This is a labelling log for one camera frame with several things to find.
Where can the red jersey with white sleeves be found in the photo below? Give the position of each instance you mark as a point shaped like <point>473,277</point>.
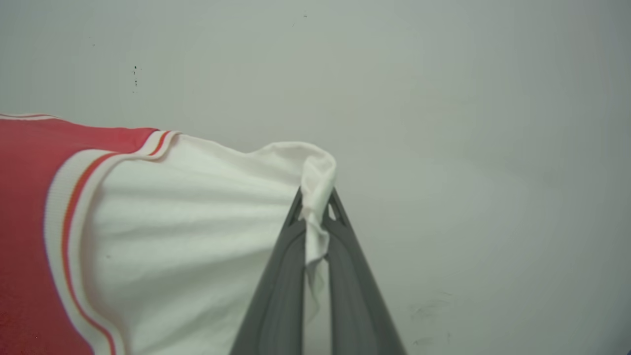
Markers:
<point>187,236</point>

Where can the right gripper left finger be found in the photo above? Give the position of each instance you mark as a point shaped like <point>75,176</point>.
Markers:
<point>281,296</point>

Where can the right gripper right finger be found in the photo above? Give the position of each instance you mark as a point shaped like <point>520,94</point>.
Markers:
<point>357,305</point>

